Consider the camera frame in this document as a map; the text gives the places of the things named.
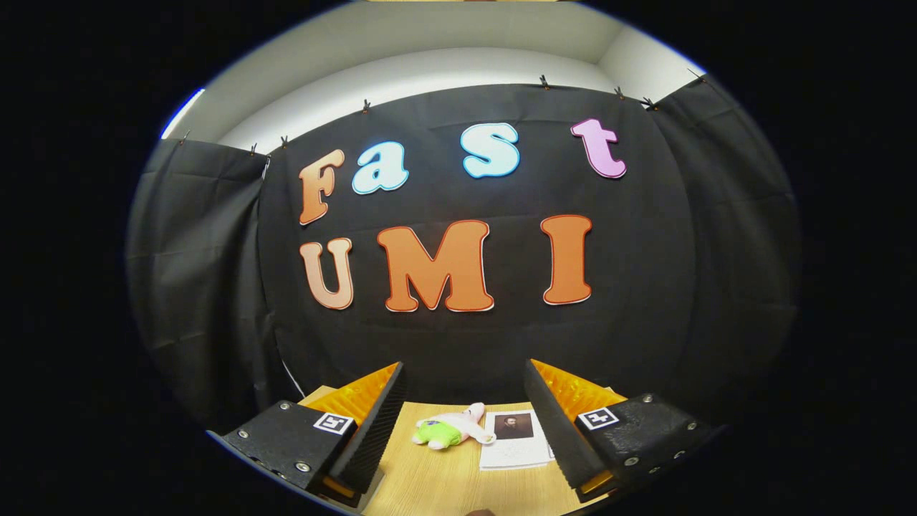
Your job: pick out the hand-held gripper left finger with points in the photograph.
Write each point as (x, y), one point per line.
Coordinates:
(372, 430)

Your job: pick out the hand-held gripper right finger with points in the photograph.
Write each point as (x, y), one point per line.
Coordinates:
(555, 430)

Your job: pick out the white book with portrait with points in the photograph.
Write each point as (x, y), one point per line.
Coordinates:
(516, 451)

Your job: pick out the pink plush toy green clothes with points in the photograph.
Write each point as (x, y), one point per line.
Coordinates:
(437, 433)

